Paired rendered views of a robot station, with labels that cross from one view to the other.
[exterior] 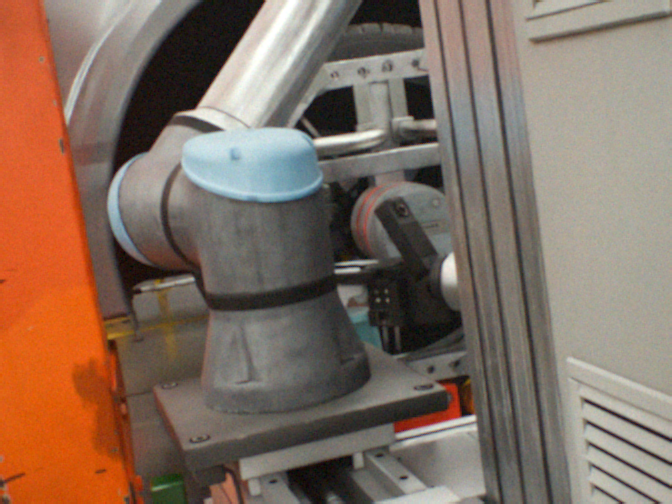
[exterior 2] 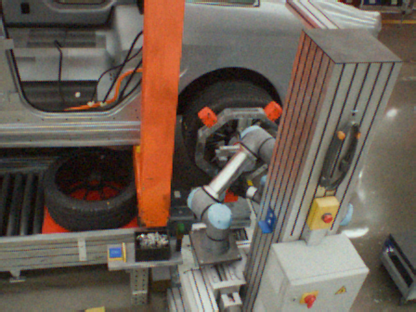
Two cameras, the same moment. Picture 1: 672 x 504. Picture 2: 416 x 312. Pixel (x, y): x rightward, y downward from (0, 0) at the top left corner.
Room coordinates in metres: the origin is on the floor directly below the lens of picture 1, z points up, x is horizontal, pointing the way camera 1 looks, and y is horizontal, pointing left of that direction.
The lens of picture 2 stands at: (-0.69, 0.30, 2.64)
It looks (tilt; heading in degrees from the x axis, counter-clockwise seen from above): 38 degrees down; 355
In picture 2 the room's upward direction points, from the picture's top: 8 degrees clockwise
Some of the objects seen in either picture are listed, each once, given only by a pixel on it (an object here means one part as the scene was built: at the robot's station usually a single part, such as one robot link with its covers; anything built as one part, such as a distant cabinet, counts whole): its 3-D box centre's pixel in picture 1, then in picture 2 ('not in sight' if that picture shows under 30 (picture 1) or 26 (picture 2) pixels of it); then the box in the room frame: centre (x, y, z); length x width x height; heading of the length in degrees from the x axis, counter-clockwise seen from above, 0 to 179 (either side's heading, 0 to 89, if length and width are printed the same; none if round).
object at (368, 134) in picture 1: (333, 121); (231, 135); (1.59, -0.02, 1.03); 0.19 x 0.18 x 0.11; 11
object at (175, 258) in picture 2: not in sight; (145, 254); (1.15, 0.43, 0.44); 0.43 x 0.17 x 0.03; 101
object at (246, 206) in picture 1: (254, 205); (218, 220); (0.93, 0.07, 0.98); 0.13 x 0.12 x 0.14; 36
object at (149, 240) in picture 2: not in sight; (151, 245); (1.16, 0.39, 0.51); 0.20 x 0.14 x 0.13; 99
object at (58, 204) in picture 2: not in sight; (94, 188); (1.74, 0.83, 0.39); 0.66 x 0.66 x 0.24
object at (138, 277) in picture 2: not in sight; (138, 279); (1.14, 0.46, 0.21); 0.10 x 0.10 x 0.42; 11
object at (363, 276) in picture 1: (362, 275); not in sight; (1.40, -0.03, 0.83); 0.09 x 0.05 x 0.02; 64
